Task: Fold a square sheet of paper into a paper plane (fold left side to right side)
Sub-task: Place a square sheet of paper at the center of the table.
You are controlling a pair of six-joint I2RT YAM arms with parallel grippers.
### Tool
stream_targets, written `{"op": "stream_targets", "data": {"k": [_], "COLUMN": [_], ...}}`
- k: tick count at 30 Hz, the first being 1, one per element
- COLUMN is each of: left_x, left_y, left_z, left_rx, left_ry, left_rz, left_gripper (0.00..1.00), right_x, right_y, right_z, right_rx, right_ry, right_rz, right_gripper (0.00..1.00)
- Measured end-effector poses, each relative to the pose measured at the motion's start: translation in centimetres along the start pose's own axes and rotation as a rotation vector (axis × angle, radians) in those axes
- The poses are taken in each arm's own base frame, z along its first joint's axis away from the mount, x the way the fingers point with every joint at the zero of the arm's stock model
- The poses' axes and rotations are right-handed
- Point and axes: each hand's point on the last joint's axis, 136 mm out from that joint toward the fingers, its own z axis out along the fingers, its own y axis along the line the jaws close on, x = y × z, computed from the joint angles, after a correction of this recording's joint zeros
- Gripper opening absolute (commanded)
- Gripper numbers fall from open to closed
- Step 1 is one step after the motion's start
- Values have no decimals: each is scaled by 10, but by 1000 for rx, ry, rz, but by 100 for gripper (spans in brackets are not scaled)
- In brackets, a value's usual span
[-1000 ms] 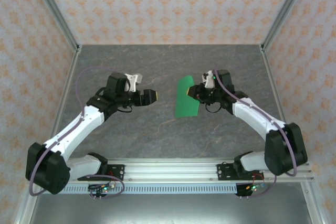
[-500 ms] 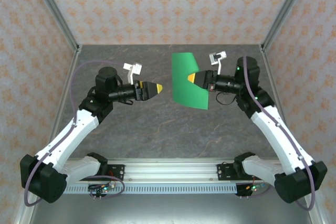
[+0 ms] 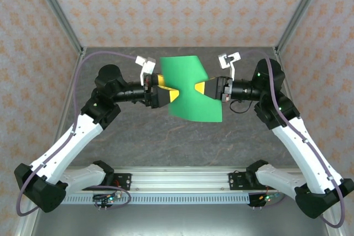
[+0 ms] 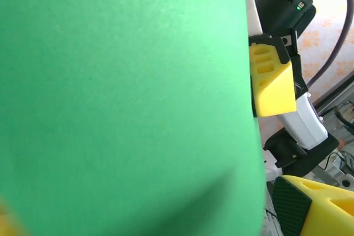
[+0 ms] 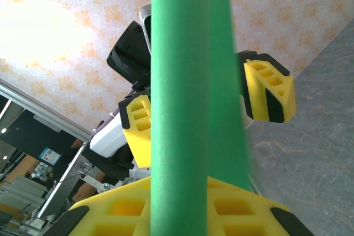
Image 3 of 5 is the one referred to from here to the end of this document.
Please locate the aluminium frame post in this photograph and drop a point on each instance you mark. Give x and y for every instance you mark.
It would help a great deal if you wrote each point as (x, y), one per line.
(298, 12)
(59, 12)

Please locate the aluminium frame bar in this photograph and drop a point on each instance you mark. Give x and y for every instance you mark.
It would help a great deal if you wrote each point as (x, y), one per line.
(25, 227)
(332, 231)

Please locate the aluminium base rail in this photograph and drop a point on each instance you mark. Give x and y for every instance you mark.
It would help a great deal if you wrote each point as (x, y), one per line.
(179, 180)

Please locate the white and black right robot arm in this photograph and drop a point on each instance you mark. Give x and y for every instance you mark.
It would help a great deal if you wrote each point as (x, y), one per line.
(293, 150)

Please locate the brushed metal sheet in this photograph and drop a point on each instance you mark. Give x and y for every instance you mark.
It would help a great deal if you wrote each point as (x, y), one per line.
(177, 222)

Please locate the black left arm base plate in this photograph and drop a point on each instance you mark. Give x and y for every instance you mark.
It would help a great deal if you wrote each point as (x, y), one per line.
(123, 182)

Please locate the small circuit board with LEDs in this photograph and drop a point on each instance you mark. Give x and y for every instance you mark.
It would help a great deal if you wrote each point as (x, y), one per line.
(110, 198)
(266, 198)

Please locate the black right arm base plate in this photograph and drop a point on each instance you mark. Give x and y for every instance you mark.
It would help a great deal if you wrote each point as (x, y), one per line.
(235, 182)

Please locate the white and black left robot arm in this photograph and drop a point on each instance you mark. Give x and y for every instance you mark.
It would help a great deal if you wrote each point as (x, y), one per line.
(69, 147)

